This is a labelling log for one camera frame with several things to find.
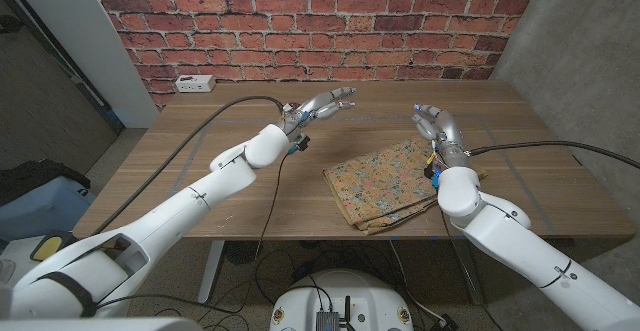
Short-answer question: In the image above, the thin black left wrist cable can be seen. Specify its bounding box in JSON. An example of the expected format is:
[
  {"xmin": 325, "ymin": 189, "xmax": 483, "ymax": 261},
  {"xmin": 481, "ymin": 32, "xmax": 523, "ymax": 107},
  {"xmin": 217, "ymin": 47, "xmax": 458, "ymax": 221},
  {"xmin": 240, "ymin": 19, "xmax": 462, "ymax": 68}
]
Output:
[{"xmin": 94, "ymin": 143, "xmax": 311, "ymax": 317}]

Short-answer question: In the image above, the yellow black foot pedal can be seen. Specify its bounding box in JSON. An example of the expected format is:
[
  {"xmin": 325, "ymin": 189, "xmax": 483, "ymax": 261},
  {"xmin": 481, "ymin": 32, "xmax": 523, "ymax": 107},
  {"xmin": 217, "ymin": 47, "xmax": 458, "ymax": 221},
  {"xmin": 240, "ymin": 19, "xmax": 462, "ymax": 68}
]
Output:
[{"xmin": 29, "ymin": 230, "xmax": 81, "ymax": 262}]

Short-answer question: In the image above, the metal table leg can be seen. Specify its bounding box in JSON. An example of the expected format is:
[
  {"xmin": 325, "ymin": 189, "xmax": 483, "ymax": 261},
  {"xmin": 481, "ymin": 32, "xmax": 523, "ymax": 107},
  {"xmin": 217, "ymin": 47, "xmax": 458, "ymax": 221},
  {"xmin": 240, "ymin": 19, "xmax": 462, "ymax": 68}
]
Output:
[
  {"xmin": 452, "ymin": 240, "xmax": 486, "ymax": 306},
  {"xmin": 197, "ymin": 239, "xmax": 226, "ymax": 306}
]

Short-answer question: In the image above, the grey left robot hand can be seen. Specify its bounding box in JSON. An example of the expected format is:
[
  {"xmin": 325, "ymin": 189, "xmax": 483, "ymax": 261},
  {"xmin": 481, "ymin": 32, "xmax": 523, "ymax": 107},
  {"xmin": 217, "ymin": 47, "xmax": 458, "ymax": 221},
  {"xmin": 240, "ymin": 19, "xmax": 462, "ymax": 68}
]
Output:
[{"xmin": 279, "ymin": 86, "xmax": 358, "ymax": 142}]

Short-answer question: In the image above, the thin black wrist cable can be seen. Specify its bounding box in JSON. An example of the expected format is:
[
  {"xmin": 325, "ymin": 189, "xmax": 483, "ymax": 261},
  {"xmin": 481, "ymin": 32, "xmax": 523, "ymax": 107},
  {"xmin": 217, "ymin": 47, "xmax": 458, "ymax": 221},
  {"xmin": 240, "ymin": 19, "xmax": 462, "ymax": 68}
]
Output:
[
  {"xmin": 94, "ymin": 143, "xmax": 311, "ymax": 317},
  {"xmin": 439, "ymin": 205, "xmax": 474, "ymax": 292}
]

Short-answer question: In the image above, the white power strip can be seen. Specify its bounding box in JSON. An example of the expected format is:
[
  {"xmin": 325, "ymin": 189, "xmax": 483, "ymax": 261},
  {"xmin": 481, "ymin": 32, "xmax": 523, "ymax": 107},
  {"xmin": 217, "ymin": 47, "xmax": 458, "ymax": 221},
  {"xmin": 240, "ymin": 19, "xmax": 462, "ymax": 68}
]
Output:
[{"xmin": 174, "ymin": 74, "xmax": 217, "ymax": 94}]

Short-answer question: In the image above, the white robot torso base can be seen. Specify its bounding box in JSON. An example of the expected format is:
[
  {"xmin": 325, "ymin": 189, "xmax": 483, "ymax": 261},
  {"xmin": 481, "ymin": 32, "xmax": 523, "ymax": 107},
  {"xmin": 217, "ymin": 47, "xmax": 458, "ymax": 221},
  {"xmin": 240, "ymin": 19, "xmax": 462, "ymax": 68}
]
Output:
[{"xmin": 269, "ymin": 269, "xmax": 415, "ymax": 331}]

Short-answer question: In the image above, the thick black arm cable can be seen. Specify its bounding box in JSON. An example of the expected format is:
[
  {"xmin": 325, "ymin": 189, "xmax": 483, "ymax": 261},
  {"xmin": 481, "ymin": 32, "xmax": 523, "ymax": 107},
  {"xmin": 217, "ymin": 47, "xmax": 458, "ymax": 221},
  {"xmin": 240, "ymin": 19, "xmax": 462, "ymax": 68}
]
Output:
[
  {"xmin": 467, "ymin": 140, "xmax": 640, "ymax": 171},
  {"xmin": 89, "ymin": 95, "xmax": 286, "ymax": 237}
]

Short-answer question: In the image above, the grey box on torso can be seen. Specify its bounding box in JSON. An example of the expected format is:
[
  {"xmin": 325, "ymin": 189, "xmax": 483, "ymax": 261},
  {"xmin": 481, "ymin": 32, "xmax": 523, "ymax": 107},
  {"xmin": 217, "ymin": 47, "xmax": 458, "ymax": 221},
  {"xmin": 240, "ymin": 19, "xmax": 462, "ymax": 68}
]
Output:
[{"xmin": 314, "ymin": 310, "xmax": 341, "ymax": 331}]

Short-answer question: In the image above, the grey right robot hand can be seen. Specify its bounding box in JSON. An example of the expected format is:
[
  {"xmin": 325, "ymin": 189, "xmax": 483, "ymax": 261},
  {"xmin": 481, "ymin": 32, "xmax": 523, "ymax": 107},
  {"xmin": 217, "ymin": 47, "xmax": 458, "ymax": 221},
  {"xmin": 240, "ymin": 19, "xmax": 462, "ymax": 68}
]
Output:
[{"xmin": 412, "ymin": 103, "xmax": 474, "ymax": 172}]

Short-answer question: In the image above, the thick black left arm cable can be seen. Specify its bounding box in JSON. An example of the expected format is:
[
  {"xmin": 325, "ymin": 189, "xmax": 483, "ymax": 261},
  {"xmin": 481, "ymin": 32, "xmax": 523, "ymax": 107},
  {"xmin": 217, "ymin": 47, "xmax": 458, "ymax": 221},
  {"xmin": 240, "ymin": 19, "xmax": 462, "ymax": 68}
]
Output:
[{"xmin": 89, "ymin": 95, "xmax": 286, "ymax": 237}]

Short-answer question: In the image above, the floral-backed kraft wrapping paper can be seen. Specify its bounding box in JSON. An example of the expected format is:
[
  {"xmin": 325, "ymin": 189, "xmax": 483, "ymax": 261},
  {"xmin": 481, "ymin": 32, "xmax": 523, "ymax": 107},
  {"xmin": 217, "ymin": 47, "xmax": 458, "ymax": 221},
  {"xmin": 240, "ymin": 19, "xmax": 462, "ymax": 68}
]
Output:
[{"xmin": 322, "ymin": 137, "xmax": 489, "ymax": 236}]

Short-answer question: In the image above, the black bag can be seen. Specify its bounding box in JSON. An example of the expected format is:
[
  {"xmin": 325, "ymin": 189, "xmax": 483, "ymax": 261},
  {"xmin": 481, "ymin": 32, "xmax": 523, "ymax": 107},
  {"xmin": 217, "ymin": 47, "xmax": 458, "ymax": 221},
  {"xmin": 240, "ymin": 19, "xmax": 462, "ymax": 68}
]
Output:
[{"xmin": 0, "ymin": 158, "xmax": 92, "ymax": 205}]

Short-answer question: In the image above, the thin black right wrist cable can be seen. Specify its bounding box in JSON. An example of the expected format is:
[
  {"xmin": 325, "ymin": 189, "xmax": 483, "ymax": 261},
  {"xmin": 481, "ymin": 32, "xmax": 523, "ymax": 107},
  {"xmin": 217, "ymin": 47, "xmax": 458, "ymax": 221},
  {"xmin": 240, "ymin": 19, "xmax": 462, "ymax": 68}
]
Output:
[{"xmin": 439, "ymin": 205, "xmax": 474, "ymax": 292}]

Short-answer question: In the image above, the round black floor fan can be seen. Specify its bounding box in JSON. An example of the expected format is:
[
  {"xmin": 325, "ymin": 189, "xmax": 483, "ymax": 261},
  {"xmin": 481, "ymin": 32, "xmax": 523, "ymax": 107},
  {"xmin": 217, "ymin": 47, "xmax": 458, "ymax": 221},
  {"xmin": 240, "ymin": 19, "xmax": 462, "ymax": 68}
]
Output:
[{"xmin": 223, "ymin": 240, "xmax": 264, "ymax": 266}]

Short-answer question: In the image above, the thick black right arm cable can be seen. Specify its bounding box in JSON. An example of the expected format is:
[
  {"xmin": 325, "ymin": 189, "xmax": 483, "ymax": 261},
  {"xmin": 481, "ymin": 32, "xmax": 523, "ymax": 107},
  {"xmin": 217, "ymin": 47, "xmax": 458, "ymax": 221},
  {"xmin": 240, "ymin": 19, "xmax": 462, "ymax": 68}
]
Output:
[{"xmin": 467, "ymin": 140, "xmax": 640, "ymax": 171}]

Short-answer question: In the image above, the white wall pillar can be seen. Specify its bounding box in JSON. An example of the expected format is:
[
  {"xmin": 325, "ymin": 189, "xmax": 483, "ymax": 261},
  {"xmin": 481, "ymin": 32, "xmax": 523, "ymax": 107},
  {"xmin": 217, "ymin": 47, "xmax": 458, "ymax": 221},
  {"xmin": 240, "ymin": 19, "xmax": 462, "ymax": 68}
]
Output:
[{"xmin": 4, "ymin": 0, "xmax": 160, "ymax": 128}]

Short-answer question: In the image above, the printed brick backdrop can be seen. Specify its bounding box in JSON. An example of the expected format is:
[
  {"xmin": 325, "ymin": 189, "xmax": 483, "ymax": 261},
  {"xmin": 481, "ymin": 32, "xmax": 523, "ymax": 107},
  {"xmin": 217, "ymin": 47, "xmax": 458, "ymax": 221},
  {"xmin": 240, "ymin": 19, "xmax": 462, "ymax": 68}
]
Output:
[{"xmin": 84, "ymin": 0, "xmax": 545, "ymax": 110}]

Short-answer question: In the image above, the blue storage bin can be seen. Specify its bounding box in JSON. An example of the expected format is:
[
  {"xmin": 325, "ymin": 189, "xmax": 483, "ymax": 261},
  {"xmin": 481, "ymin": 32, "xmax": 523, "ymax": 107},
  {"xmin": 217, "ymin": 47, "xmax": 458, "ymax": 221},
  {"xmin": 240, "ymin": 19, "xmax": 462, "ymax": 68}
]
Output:
[{"xmin": 0, "ymin": 175, "xmax": 96, "ymax": 242}]

